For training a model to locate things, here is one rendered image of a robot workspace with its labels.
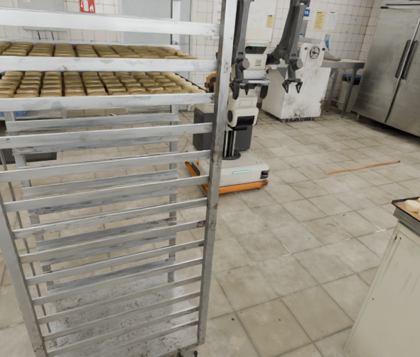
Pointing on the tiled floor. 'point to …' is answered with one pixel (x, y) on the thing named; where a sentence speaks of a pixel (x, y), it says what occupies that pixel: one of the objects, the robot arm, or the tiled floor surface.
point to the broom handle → (361, 167)
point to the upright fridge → (406, 70)
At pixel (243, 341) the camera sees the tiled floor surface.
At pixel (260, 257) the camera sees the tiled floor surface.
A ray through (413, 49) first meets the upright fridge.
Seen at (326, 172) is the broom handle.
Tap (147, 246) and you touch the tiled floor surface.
